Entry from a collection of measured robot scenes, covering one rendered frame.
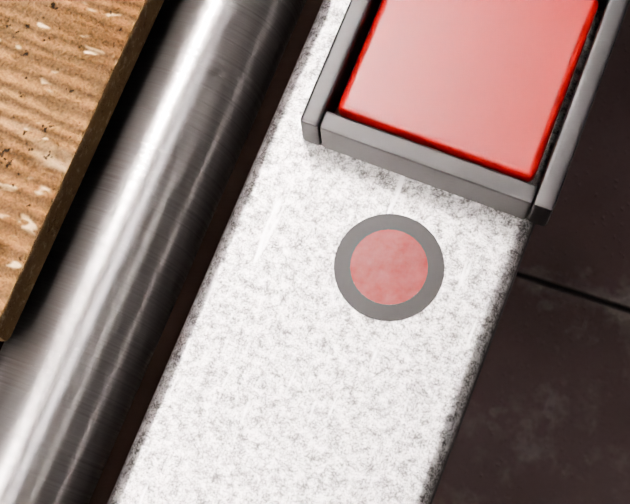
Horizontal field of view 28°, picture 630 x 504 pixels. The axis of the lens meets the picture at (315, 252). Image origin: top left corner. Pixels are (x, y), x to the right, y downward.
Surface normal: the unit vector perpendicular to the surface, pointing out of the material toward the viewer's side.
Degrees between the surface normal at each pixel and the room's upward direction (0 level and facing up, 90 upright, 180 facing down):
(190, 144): 31
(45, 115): 0
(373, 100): 0
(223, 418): 0
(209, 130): 41
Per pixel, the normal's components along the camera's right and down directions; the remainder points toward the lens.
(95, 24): -0.05, -0.25
